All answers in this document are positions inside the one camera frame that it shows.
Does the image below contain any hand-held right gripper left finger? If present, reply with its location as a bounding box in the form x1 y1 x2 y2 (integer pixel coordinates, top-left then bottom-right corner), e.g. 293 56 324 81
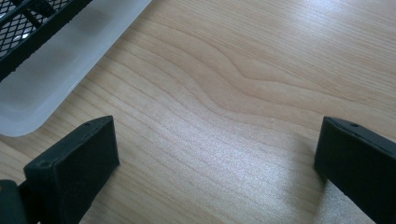
23 115 120 224

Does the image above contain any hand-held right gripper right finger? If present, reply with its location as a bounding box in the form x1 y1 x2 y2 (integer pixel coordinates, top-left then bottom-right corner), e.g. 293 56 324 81
313 116 396 224

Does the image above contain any white plastic tray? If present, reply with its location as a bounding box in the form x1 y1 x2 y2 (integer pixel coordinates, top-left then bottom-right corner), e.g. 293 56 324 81
0 0 153 138

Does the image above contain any black mesh rack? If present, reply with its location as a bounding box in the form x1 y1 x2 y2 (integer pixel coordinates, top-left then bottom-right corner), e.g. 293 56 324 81
0 0 93 82

